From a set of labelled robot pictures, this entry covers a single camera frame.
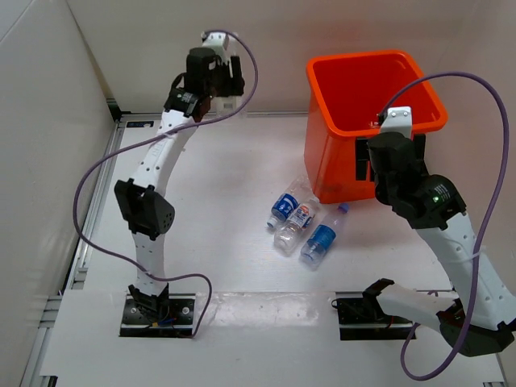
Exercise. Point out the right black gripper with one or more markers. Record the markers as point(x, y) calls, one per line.
point(361, 158)

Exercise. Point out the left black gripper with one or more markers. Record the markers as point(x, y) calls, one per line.
point(239, 83)

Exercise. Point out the yellow label plastic bottle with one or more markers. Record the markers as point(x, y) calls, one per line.
point(226, 105)

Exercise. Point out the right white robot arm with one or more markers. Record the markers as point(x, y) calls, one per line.
point(433, 207)

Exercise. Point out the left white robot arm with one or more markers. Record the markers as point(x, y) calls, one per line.
point(141, 198)

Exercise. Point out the orange plastic bin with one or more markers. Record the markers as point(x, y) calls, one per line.
point(348, 91)

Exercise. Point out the blue label purple cap bottle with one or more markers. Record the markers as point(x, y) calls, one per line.
point(325, 234)

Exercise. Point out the blue label sticker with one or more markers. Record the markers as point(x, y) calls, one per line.
point(139, 124)

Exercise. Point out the blue label crushed bottle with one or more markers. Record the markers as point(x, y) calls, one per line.
point(297, 192)

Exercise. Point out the white blue label bottle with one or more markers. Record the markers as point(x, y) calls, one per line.
point(288, 236)

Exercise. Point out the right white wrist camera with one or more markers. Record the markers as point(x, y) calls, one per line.
point(397, 119)

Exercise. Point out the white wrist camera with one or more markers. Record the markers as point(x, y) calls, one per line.
point(224, 45)
point(397, 119)

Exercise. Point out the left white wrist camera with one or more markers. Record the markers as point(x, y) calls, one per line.
point(224, 45)

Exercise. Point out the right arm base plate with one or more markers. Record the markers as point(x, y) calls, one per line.
point(357, 323)

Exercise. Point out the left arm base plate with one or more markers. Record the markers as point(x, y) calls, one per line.
point(175, 321)

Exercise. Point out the aluminium table frame rail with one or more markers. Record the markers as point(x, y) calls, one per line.
point(74, 279)

